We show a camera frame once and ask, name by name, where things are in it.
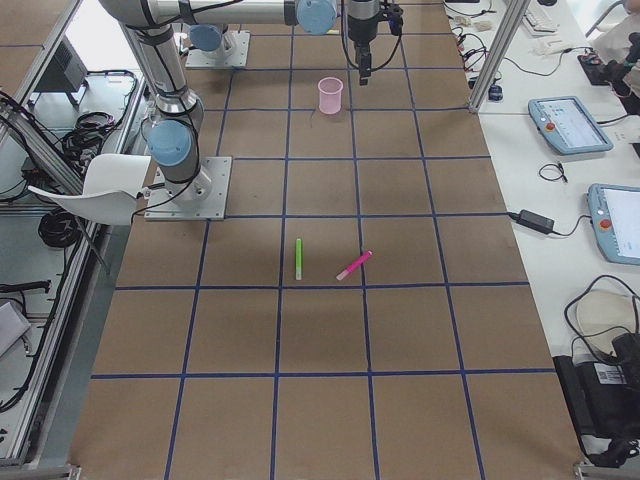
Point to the pink mesh cup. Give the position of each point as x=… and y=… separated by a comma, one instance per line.
x=330, y=95

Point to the white round object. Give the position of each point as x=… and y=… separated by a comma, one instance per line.
x=603, y=316

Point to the white keyboard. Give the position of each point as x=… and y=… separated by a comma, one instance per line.
x=537, y=21

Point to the aluminium frame post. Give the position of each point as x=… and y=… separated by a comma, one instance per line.
x=505, y=33

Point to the black device with label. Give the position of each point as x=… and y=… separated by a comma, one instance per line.
x=603, y=400

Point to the teach pendant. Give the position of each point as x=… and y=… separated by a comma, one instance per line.
x=614, y=212
x=567, y=126

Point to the black power adapter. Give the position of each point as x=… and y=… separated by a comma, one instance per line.
x=536, y=222

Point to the upper teach pendant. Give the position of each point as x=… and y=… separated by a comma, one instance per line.
x=567, y=126

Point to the green highlighter pen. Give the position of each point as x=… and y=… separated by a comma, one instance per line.
x=299, y=259

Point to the pink highlighter pen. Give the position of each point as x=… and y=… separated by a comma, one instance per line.
x=355, y=265

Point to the lower teach pendant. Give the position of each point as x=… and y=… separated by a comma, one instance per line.
x=614, y=212

